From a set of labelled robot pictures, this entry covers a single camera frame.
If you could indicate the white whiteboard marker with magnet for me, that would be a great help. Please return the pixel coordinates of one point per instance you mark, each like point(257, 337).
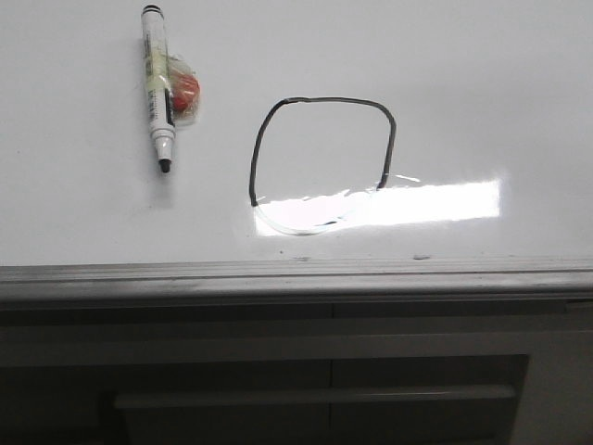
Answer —
point(172, 89)

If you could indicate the grey metal stand frame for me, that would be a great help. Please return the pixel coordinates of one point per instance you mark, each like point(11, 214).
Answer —
point(488, 372)

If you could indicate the white whiteboard with aluminium frame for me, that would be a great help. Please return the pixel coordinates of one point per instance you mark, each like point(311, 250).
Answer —
point(343, 150)

